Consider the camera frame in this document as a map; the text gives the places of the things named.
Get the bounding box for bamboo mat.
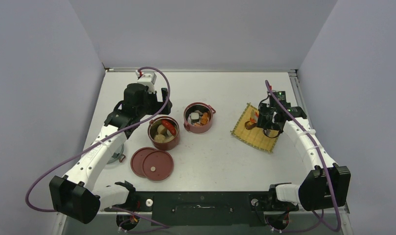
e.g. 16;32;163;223
231;103;278;153

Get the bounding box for aluminium rail frame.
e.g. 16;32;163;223
49;67;351;232

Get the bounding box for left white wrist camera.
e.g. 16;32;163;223
135;70;157;94

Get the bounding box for upper red round lid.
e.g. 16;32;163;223
141;150;174;181

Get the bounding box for glass lid with red clip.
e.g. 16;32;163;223
107;144;126;165

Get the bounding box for red sausage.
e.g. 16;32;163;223
162;119;177;136

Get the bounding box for white rice ball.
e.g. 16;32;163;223
190;112;200;123

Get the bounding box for red round lid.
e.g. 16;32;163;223
141;150;174;181
130;147;156;178

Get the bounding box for orange food pieces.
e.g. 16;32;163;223
194;112;210;126

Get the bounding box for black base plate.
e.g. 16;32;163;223
116;191;299;226

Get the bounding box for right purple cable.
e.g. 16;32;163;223
265;80;342;233

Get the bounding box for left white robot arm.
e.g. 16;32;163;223
49;83;172;224

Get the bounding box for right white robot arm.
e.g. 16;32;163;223
256;91;351;211

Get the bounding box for lower red round lid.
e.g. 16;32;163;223
130;147;156;178

